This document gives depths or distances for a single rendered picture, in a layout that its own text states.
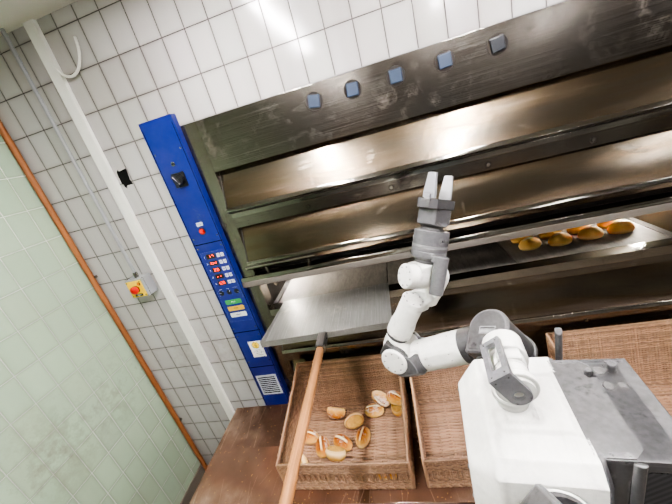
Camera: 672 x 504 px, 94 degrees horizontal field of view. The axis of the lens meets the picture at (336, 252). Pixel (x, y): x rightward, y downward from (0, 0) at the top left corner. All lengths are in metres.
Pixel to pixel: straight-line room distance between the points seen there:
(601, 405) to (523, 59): 1.07
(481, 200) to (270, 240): 0.92
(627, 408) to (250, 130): 1.33
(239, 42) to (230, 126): 0.30
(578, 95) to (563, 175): 0.27
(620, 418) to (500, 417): 0.17
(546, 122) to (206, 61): 1.26
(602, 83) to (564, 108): 0.13
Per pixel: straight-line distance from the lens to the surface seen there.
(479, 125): 1.35
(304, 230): 1.42
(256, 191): 1.42
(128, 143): 1.69
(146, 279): 1.84
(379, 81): 1.30
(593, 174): 1.53
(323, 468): 1.53
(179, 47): 1.52
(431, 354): 0.91
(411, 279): 0.79
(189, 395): 2.30
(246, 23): 1.42
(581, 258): 1.65
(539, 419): 0.67
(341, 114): 1.30
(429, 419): 1.71
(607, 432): 0.68
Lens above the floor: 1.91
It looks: 20 degrees down
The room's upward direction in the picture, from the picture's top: 16 degrees counter-clockwise
